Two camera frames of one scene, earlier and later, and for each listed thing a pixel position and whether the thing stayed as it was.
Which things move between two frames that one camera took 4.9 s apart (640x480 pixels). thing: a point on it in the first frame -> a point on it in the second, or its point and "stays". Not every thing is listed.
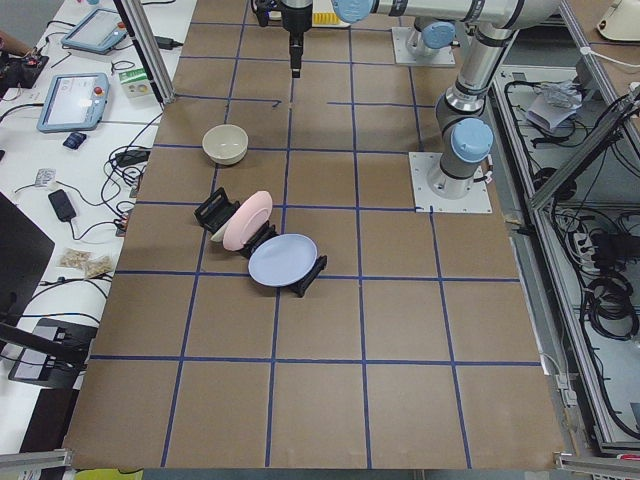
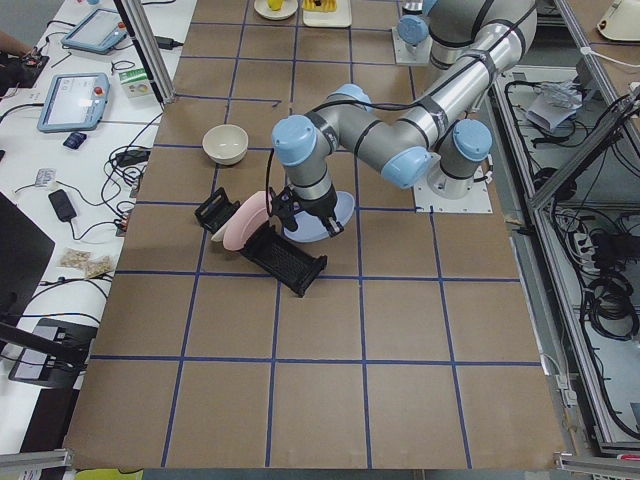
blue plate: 282,259 -> 310,225
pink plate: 248,220 stays
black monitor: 26,249 stays
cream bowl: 225,144 stays
